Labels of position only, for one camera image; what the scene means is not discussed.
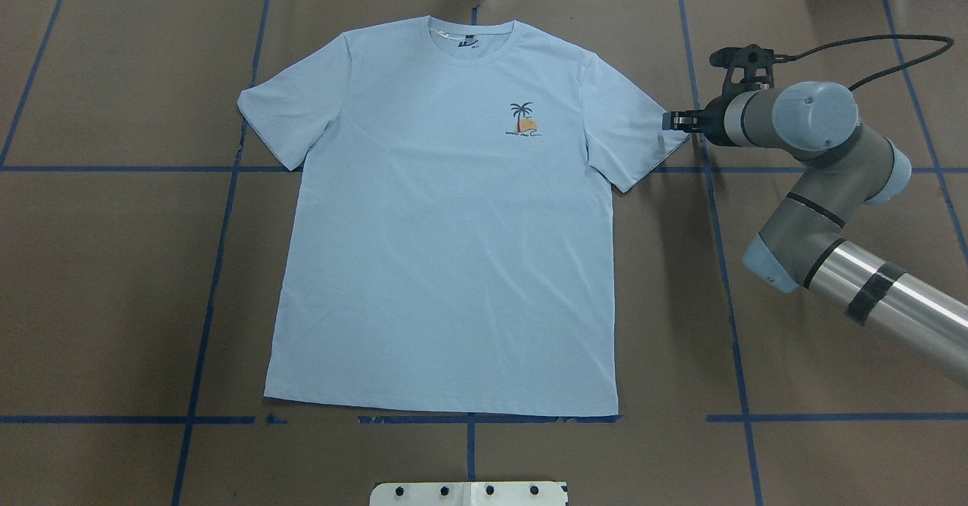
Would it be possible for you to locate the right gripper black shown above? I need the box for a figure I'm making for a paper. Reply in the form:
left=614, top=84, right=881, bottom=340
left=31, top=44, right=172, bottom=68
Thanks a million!
left=662, top=97, right=728, bottom=145

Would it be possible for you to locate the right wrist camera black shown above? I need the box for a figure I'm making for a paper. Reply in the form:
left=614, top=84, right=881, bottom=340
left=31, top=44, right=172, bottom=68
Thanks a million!
left=709, top=44, right=792, bottom=95

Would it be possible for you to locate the light blue t-shirt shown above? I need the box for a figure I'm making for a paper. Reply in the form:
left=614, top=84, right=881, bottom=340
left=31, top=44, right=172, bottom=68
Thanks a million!
left=237, top=16, right=685, bottom=418

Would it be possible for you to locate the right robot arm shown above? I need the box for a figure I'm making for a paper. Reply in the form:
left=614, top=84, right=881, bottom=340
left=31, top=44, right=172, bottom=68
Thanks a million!
left=662, top=82, right=966, bottom=386

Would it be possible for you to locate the white mounting plate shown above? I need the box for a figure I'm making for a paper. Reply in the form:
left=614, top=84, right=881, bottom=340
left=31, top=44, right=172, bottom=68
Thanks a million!
left=369, top=481, right=569, bottom=505

